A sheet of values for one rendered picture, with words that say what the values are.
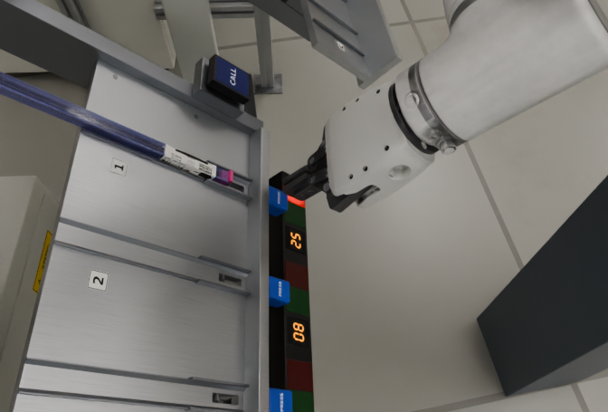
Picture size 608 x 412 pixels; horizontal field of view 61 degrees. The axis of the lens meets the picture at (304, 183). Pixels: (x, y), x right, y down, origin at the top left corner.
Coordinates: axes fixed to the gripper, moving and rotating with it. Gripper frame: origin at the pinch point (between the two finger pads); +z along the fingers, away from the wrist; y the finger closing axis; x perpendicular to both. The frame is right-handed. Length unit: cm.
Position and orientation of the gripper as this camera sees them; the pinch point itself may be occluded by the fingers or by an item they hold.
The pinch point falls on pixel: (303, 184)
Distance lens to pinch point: 57.2
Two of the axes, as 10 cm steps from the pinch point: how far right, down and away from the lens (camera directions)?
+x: -7.3, -3.4, -6.0
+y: -0.4, -8.5, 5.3
